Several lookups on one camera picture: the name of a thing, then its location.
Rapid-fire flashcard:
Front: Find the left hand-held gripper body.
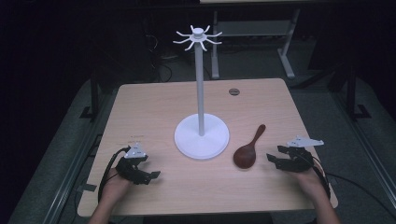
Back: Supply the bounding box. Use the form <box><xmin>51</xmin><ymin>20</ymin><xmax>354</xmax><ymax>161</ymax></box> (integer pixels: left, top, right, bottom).
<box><xmin>115</xmin><ymin>142</ymin><xmax>151</xmax><ymax>185</ymax></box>

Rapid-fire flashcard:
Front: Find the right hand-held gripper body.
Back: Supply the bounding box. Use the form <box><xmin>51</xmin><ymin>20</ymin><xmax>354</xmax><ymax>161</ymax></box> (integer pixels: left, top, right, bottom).
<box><xmin>277</xmin><ymin>134</ymin><xmax>325</xmax><ymax>174</ymax></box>

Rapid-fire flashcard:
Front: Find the brown wooden spoon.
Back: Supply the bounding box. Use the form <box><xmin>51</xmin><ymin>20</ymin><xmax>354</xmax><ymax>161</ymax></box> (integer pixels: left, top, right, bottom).
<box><xmin>233</xmin><ymin>123</ymin><xmax>267</xmax><ymax>170</ymax></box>

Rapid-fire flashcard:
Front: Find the white hook stand rack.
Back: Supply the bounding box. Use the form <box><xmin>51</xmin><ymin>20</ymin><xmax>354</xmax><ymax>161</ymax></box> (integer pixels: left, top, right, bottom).
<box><xmin>172</xmin><ymin>24</ymin><xmax>231</xmax><ymax>161</ymax></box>

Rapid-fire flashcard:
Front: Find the person's left hand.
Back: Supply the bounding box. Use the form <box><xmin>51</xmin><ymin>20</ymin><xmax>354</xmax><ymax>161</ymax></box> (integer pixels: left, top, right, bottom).
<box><xmin>100</xmin><ymin>169</ymin><xmax>134</xmax><ymax>204</ymax></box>

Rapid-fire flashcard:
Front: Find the person's right hand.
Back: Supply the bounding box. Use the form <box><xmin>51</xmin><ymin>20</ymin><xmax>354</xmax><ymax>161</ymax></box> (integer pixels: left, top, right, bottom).
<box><xmin>290</xmin><ymin>166</ymin><xmax>330</xmax><ymax>202</ymax></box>

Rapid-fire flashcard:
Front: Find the grey tape piece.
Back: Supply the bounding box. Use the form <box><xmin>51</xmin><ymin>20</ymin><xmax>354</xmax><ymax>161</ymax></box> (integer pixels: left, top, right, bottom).
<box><xmin>76</xmin><ymin>183</ymin><xmax>98</xmax><ymax>193</ymax></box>

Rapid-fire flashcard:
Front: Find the black metal stand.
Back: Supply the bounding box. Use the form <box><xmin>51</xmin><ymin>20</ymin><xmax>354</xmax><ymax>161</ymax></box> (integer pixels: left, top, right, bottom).
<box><xmin>78</xmin><ymin>69</ymin><xmax>102</xmax><ymax>121</ymax></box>
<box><xmin>344</xmin><ymin>63</ymin><xmax>373</xmax><ymax>120</ymax></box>

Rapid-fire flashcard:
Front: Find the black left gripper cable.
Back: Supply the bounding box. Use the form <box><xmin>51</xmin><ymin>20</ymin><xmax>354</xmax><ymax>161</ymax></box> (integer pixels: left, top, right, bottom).
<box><xmin>97</xmin><ymin>147</ymin><xmax>130</xmax><ymax>203</ymax></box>

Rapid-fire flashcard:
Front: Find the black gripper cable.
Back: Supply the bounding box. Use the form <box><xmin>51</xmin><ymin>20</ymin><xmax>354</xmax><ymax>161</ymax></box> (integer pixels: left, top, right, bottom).
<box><xmin>97</xmin><ymin>147</ymin><xmax>130</xmax><ymax>203</ymax></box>
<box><xmin>306</xmin><ymin>152</ymin><xmax>396</xmax><ymax>218</ymax></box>

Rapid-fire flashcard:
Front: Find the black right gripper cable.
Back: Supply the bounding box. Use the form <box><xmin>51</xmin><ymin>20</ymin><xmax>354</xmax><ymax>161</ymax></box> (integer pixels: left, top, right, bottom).
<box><xmin>306</xmin><ymin>152</ymin><xmax>396</xmax><ymax>218</ymax></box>

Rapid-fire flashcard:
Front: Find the black floor cable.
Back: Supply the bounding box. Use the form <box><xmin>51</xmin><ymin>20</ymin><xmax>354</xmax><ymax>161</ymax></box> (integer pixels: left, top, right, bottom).
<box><xmin>146</xmin><ymin>33</ymin><xmax>174</xmax><ymax>83</ymax></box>

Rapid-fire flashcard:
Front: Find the white desk frame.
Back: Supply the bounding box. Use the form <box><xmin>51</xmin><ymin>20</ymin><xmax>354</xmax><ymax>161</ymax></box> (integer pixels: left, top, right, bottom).
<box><xmin>210</xmin><ymin>8</ymin><xmax>303</xmax><ymax>80</ymax></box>

